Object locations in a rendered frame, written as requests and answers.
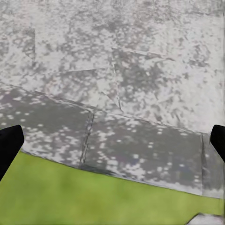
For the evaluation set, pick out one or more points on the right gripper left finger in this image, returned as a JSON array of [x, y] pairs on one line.
[[11, 140]]

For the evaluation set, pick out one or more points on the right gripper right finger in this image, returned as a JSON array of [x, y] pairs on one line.
[[217, 139]]

